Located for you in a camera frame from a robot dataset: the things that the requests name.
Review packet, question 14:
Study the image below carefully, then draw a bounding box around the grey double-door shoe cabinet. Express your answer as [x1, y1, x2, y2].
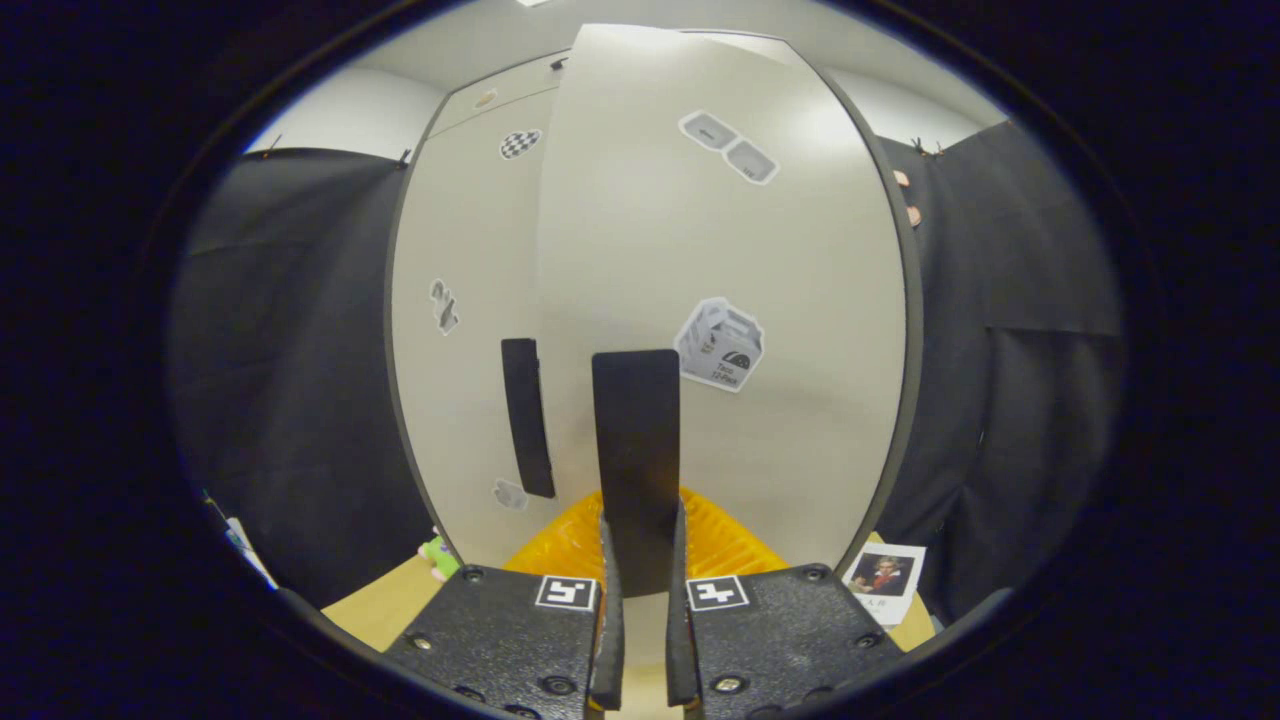
[384, 25, 926, 591]

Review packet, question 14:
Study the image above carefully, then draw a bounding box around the portrait cover booklet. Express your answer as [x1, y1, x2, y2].
[843, 543, 928, 628]

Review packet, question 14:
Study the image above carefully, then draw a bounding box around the black door handle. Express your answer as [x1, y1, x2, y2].
[591, 349, 682, 599]
[501, 338, 557, 499]

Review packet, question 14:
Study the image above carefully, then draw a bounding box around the small green toy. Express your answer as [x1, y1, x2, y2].
[418, 535, 463, 583]

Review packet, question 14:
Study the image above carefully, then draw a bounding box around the grey shoe cabinet door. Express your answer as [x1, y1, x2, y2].
[390, 88, 563, 566]
[535, 25, 913, 666]

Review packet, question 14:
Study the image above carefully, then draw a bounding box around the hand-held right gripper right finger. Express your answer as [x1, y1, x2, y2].
[665, 490, 911, 719]

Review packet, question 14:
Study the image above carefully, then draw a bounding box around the grey cabinet drawer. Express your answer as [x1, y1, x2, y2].
[432, 50, 573, 136]

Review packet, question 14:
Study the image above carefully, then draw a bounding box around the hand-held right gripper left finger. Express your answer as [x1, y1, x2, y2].
[380, 490, 626, 717]

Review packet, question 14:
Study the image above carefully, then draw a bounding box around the black backdrop cloth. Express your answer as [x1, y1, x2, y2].
[165, 148, 441, 607]
[870, 120, 1126, 627]

